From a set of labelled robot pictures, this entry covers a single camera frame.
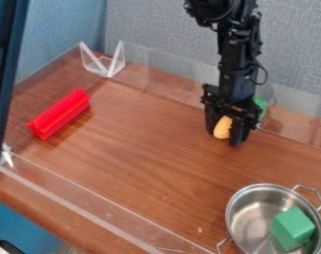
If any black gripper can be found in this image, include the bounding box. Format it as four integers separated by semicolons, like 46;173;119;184
201;83;261;147

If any yellow green toy corn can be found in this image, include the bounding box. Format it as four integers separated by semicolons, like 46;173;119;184
213;95;268;140

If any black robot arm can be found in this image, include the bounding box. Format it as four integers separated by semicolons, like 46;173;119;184
184;0;268;147

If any clear acrylic back barrier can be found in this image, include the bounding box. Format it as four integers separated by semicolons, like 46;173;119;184
102;41;321;149

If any clear acrylic barrier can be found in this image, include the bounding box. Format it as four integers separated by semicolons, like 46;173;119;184
102;41;321;149
0;153;216;254

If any silver metal pot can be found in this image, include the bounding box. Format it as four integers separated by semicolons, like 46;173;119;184
217;184;321;254

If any green wooden cube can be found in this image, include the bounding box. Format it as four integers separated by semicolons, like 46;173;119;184
270;206;316;252

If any red plastic block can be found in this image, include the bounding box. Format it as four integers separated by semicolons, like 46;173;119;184
27;87;90;141

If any clear acrylic front barrier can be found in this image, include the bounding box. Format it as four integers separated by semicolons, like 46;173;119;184
0;153;216;254

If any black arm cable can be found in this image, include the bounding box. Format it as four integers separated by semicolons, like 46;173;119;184
246;59;269;86

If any clear acrylic corner bracket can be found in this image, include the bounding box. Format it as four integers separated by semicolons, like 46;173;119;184
79;42;125;77

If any clear acrylic left bracket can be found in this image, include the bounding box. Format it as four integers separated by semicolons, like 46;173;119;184
2;143;14;168

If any blue black camera-side pole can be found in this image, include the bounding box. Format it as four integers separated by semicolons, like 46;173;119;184
0;0;31;209

